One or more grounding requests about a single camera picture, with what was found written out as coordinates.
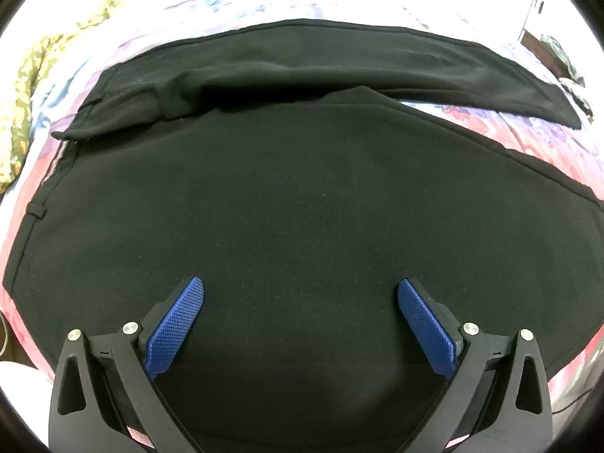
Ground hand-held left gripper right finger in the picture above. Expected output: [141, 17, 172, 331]
[398, 277, 554, 453]

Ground yellow green floral blanket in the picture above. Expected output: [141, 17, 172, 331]
[0, 0, 199, 194]

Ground grey green cloth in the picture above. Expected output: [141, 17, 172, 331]
[540, 34, 574, 79]

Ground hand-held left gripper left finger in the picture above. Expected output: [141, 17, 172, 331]
[48, 274, 205, 453]

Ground black pants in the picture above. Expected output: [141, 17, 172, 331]
[2, 18, 604, 453]

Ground dark wooden cabinet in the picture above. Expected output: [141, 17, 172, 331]
[519, 31, 567, 81]

